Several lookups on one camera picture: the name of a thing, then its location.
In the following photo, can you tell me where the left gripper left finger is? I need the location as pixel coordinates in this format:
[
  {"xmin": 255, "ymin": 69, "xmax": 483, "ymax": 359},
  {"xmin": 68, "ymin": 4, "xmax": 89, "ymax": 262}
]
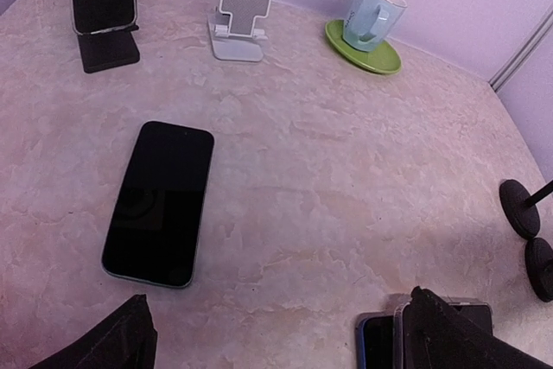
[{"xmin": 34, "ymin": 295, "xmax": 158, "ymax": 368}]

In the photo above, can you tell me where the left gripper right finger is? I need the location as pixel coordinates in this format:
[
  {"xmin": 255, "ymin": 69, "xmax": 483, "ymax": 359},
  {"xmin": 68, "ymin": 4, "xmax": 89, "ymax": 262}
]
[{"xmin": 408, "ymin": 286, "xmax": 549, "ymax": 368}]

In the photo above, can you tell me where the black folding phone stand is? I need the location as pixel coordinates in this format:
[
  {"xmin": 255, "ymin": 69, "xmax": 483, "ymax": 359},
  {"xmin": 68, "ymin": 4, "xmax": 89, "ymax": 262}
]
[{"xmin": 77, "ymin": 25, "xmax": 140, "ymax": 73}]

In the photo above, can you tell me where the white folding phone stand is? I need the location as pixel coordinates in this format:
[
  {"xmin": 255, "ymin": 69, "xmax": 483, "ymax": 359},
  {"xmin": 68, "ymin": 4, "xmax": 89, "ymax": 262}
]
[{"xmin": 207, "ymin": 0, "xmax": 272, "ymax": 62}]

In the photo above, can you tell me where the centre bottom blue phone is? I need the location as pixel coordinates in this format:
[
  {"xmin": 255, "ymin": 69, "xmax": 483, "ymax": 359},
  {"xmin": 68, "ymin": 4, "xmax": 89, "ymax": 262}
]
[{"xmin": 354, "ymin": 312, "xmax": 393, "ymax": 369}]

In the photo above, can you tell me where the left bottom teal phone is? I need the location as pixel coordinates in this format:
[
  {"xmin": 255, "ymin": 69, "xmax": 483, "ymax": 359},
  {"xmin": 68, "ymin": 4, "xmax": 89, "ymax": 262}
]
[{"xmin": 101, "ymin": 121, "xmax": 214, "ymax": 289}]

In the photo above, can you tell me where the front black pole stand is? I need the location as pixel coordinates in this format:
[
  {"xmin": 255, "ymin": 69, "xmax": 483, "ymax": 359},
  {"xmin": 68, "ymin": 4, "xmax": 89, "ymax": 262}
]
[{"xmin": 524, "ymin": 238, "xmax": 552, "ymax": 302}]

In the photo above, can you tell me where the black pole stand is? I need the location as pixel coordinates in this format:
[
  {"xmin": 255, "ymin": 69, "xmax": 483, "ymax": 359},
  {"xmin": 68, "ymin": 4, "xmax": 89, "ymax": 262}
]
[
  {"xmin": 499, "ymin": 179, "xmax": 552, "ymax": 240},
  {"xmin": 524, "ymin": 238, "xmax": 552, "ymax": 302}
]

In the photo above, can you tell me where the rear black pole stand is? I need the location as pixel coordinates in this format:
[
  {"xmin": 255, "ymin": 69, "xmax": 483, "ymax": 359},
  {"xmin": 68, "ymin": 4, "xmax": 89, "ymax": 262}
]
[{"xmin": 499, "ymin": 179, "xmax": 552, "ymax": 240}]

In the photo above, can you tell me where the green saucer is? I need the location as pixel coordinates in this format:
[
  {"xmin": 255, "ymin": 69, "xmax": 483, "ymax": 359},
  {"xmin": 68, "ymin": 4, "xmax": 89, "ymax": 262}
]
[{"xmin": 324, "ymin": 19, "xmax": 402, "ymax": 75}]

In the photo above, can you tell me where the light blue mug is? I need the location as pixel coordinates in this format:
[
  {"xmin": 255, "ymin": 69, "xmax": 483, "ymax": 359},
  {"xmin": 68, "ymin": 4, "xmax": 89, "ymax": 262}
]
[{"xmin": 342, "ymin": 0, "xmax": 407, "ymax": 52}]

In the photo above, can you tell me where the right aluminium corner post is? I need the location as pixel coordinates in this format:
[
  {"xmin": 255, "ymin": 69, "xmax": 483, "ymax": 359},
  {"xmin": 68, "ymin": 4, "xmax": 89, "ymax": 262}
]
[{"xmin": 488, "ymin": 6, "xmax": 552, "ymax": 93}]

